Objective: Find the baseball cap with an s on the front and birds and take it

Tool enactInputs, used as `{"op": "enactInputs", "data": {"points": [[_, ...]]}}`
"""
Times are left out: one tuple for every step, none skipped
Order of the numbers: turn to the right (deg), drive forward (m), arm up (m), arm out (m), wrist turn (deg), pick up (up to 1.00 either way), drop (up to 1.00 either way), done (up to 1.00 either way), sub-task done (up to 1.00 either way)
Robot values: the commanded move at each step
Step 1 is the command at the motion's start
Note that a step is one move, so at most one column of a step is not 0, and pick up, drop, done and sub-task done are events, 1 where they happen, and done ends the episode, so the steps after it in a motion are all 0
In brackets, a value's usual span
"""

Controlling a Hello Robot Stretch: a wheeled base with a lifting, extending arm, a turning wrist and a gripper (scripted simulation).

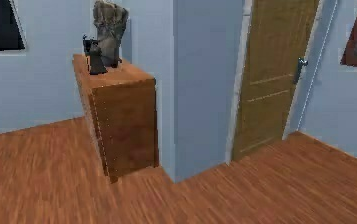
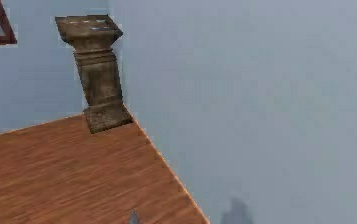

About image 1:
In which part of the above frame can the brown wooden cabinet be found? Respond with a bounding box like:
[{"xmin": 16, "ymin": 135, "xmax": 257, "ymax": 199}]
[{"xmin": 72, "ymin": 53, "xmax": 160, "ymax": 184}]

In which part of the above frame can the brown wooden room door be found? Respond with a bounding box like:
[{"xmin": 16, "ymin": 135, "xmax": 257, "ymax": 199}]
[{"xmin": 231, "ymin": 0, "xmax": 321, "ymax": 162}]

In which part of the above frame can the small black figurine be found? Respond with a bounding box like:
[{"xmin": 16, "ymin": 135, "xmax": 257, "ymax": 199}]
[{"xmin": 82, "ymin": 34, "xmax": 108, "ymax": 76}]

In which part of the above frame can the grey stone sculpture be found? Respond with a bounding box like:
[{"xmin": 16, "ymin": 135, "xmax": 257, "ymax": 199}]
[{"xmin": 92, "ymin": 0, "xmax": 130, "ymax": 69}]

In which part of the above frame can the black door handle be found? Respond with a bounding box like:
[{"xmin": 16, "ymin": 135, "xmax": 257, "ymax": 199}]
[{"xmin": 292, "ymin": 56, "xmax": 309, "ymax": 85}]

